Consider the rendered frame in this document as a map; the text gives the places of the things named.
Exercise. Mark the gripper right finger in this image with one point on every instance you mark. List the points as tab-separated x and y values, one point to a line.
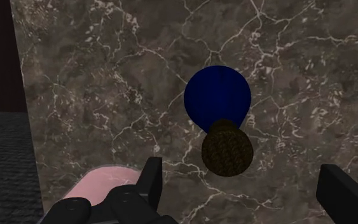
343	195

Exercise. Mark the brown textured ball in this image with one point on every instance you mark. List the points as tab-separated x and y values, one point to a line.
227	150

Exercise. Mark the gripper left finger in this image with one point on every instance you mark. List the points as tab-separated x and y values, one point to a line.
135	198

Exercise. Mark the dark blue round bowl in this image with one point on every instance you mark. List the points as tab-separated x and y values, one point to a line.
216	94

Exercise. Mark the pink rounded object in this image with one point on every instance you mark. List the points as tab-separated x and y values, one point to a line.
104	183

